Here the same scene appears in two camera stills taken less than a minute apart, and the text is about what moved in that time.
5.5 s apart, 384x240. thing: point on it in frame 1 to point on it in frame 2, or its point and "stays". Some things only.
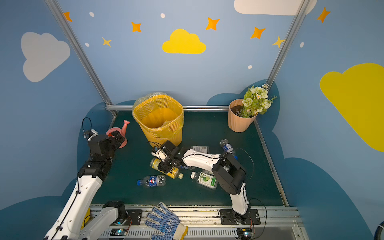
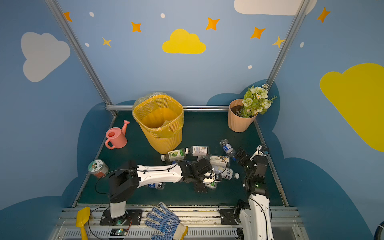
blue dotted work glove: x=172 y=227 stays
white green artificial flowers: x=255 y=99 stays
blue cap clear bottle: x=227 y=147 stays
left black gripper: x=115 y=138 to x=207 y=179
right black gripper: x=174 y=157 to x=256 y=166
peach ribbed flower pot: x=237 y=123 stays
